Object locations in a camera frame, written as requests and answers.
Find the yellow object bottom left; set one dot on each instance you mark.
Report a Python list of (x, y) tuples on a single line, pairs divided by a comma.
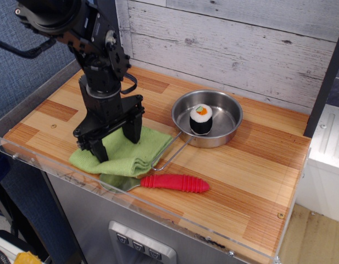
[(26, 258)]

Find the white aluminium side unit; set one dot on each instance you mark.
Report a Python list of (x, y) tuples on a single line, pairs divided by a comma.
[(318, 190)]

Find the red handled metal spoon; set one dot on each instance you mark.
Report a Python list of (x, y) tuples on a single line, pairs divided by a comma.
[(184, 183)]

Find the small steel frying pan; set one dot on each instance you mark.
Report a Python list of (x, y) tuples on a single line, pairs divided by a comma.
[(227, 117)]

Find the plush sushi roll toy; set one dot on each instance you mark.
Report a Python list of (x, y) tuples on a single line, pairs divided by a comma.
[(201, 119)]

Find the clear acrylic front guard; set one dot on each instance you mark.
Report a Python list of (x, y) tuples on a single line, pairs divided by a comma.
[(253, 181)]

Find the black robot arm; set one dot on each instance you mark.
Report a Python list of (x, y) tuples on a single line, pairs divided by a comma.
[(90, 29)]

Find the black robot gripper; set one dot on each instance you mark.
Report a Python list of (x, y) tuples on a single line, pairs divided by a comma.
[(106, 115)]

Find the silver control panel with buttons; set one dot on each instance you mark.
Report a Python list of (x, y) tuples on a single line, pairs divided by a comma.
[(131, 246)]

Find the green cloth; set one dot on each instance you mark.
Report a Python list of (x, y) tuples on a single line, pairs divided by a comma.
[(124, 157)]

